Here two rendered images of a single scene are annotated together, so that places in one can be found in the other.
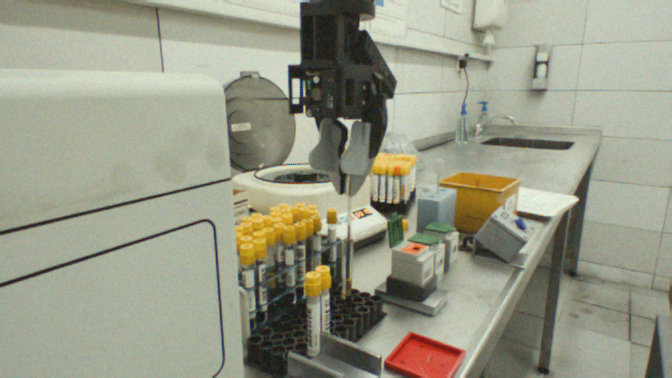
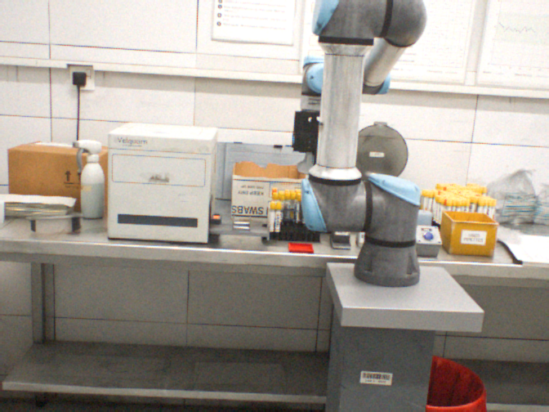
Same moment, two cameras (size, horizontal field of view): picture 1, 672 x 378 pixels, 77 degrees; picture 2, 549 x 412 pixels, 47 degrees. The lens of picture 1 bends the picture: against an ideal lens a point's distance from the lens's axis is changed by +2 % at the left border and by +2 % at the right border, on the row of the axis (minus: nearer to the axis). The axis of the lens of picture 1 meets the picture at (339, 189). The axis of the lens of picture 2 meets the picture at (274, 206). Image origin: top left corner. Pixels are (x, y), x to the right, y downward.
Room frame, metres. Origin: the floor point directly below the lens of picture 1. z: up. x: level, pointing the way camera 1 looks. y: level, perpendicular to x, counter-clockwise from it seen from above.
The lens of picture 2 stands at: (-0.65, -1.41, 1.38)
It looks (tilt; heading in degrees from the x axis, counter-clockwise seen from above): 13 degrees down; 54
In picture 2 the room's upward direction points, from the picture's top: 4 degrees clockwise
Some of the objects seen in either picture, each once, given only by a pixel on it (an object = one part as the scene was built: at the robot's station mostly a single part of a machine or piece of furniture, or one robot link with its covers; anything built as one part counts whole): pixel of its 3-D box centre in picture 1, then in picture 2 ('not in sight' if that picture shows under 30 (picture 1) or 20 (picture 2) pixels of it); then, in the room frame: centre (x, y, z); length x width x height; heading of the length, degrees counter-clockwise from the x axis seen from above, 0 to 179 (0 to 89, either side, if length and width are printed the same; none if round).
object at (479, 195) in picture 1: (477, 202); (466, 233); (0.87, -0.30, 0.92); 0.13 x 0.13 x 0.10; 53
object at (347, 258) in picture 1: (347, 276); not in sight; (0.50, -0.01, 0.93); 0.01 x 0.01 x 0.10; 57
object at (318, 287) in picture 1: (320, 293); (291, 218); (0.46, 0.02, 0.93); 0.17 x 0.09 x 0.11; 147
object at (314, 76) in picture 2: not in sight; (327, 78); (0.45, -0.10, 1.35); 0.11 x 0.11 x 0.08; 59
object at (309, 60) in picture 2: not in sight; (315, 75); (0.48, -0.01, 1.35); 0.09 x 0.08 x 0.11; 59
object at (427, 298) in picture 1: (411, 287); (340, 238); (0.54, -0.10, 0.89); 0.09 x 0.05 x 0.04; 55
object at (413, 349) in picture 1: (425, 358); (301, 248); (0.41, -0.09, 0.88); 0.07 x 0.07 x 0.01; 56
